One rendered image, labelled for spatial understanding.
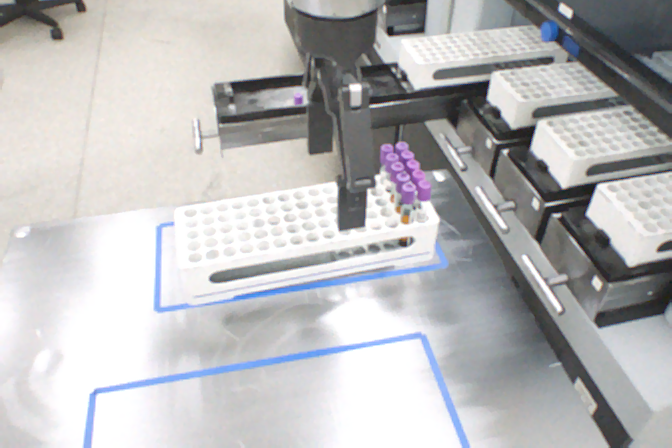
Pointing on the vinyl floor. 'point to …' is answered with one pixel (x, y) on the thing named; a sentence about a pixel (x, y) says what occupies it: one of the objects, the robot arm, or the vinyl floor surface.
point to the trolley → (273, 348)
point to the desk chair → (27, 0)
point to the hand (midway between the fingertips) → (334, 179)
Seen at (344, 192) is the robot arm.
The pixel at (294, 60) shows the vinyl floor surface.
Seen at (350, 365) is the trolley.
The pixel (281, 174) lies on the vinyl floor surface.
